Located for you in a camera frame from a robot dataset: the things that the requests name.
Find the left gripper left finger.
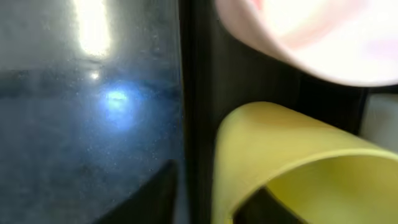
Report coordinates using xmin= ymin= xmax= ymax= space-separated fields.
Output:
xmin=92 ymin=159 xmax=179 ymax=224

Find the yellow cup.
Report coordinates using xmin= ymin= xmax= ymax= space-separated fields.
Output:
xmin=211 ymin=101 xmax=398 ymax=224

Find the black tray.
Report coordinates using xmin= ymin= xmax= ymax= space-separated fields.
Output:
xmin=177 ymin=0 xmax=369 ymax=224

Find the grey cup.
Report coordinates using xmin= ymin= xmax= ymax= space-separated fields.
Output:
xmin=359 ymin=92 xmax=398 ymax=153

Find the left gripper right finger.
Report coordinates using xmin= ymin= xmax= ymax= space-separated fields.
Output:
xmin=232 ymin=187 xmax=308 ymax=224

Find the pink cup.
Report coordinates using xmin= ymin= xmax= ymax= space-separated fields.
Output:
xmin=214 ymin=0 xmax=398 ymax=88

